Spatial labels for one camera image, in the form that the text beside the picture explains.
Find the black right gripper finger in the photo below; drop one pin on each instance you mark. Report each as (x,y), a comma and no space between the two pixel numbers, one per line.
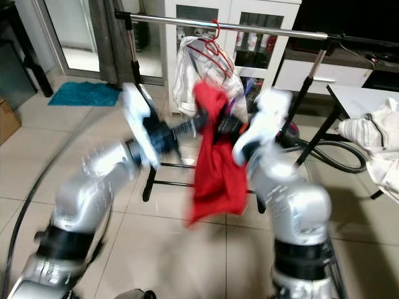
(198,124)

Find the red shirt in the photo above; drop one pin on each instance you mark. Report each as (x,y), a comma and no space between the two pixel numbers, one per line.
(218,180)

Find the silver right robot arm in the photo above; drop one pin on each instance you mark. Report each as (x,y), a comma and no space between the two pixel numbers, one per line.
(299,212)

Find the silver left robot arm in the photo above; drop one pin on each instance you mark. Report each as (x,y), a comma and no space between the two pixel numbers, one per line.
(81,199)

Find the cream jacket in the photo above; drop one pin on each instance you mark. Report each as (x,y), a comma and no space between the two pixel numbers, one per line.
(190,68)

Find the teal floor mat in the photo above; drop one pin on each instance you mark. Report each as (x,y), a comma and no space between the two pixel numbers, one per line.
(82,93)

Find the white low cabinet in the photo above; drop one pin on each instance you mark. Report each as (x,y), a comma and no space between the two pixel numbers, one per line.
(318,76)

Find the grey curtain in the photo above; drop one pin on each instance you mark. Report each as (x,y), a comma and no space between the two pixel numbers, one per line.
(112,40)

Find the white glass door cabinet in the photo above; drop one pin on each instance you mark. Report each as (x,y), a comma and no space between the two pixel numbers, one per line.
(226,9)

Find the glass balcony door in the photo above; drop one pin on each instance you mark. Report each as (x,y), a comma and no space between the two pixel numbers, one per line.
(65,31)

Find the dark grey storage box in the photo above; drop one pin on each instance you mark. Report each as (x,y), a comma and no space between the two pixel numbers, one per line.
(12,71)

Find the black shelf unit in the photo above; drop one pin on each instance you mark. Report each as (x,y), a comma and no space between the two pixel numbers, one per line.
(35,56)

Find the grey robot foot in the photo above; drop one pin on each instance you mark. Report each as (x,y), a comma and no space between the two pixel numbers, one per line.
(136,294)

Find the black television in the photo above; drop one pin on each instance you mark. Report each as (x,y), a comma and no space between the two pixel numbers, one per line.
(349,18)

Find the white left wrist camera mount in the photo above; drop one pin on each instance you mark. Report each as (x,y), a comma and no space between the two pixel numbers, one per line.
(140,121)

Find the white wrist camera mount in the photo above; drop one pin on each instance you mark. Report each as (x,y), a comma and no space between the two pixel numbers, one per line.
(140,121)
(265,121)

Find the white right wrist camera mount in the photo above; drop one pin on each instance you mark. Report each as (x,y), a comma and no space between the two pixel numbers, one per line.
(265,121)

